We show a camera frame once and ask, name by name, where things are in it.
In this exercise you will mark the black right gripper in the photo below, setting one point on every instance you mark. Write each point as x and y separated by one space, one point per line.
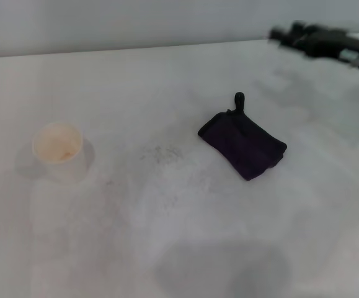
334 43

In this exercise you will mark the purple rag with black loop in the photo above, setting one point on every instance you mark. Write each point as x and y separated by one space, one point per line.
244 149

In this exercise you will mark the white paper cup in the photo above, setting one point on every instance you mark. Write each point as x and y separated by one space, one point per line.
58 149

